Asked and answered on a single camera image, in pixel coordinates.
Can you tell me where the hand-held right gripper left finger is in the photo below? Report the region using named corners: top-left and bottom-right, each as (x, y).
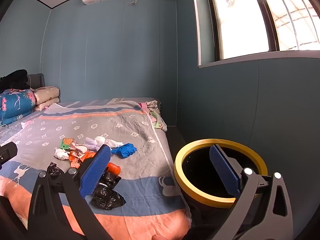
top-left (27, 144), bottom-right (112, 240)

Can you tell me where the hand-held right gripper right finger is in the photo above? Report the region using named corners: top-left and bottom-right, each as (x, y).
top-left (209, 144), bottom-right (293, 240)

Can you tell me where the orange plastic bag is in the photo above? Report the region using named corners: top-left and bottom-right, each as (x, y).
top-left (69, 151), bottom-right (97, 169)

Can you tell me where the blue plastic bag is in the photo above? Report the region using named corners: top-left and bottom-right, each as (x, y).
top-left (111, 143), bottom-right (137, 158)

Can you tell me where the black trash bin yellow rim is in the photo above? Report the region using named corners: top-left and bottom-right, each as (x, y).
top-left (174, 139), bottom-right (268, 230)

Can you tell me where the lilac plastic bag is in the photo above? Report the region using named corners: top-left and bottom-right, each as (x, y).
top-left (85, 136), bottom-right (105, 153)

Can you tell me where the white plastic bag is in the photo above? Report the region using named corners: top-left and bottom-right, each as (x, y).
top-left (99, 136), bottom-right (124, 148)

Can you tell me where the white crumpled bag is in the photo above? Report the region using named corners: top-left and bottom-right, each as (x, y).
top-left (54, 147), bottom-right (70, 160)

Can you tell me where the small black plastic bag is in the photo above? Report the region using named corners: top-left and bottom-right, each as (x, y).
top-left (47, 162), bottom-right (65, 177)

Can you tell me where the green snack packet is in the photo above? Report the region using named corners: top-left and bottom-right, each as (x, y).
top-left (60, 138), bottom-right (73, 150)

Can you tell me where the blue floral folded quilt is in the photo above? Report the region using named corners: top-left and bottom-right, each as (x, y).
top-left (0, 89), bottom-right (37, 125)

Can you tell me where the grey patterned bed sheet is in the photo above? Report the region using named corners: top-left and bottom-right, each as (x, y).
top-left (0, 97), bottom-right (193, 240)

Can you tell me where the black clothes pile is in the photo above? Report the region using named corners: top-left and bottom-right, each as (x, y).
top-left (0, 69), bottom-right (30, 94)

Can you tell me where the grey bed headboard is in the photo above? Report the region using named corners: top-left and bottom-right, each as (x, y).
top-left (27, 73), bottom-right (45, 90)

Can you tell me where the floral mattress pad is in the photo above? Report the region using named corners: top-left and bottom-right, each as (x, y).
top-left (137, 100), bottom-right (168, 132)

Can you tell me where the window with brown frame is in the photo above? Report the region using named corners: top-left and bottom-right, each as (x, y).
top-left (190, 0), bottom-right (320, 68)

